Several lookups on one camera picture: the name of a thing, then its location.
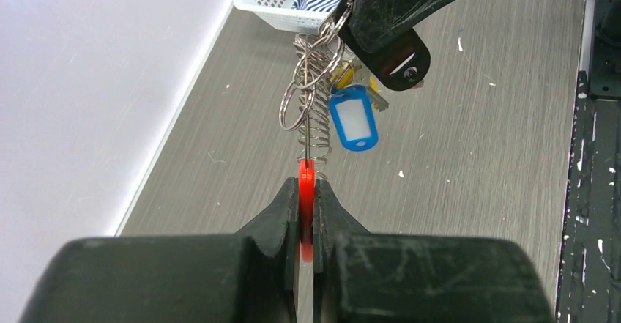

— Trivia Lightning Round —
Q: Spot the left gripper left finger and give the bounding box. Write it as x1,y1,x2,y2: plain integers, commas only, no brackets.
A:
21,178,299,322

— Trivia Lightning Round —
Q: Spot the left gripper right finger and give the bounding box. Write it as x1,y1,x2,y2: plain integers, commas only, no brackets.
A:
313,180,554,322

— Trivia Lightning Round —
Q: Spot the black key fob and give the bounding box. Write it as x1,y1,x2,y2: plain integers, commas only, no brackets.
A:
335,0,431,92

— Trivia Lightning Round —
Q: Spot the blue key tag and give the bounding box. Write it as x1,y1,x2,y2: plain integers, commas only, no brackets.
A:
329,84,379,152

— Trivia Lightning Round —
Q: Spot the red handled key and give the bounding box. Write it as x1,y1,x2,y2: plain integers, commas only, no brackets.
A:
298,159,316,263

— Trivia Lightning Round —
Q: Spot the metal spring coil keyring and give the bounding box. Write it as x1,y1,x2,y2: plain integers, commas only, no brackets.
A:
278,0,353,179

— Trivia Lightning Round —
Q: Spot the white plastic basket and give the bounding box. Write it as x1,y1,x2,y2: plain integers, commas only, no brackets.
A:
234,0,329,34

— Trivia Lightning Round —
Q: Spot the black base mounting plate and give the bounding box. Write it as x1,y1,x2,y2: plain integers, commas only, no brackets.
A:
556,71,620,323

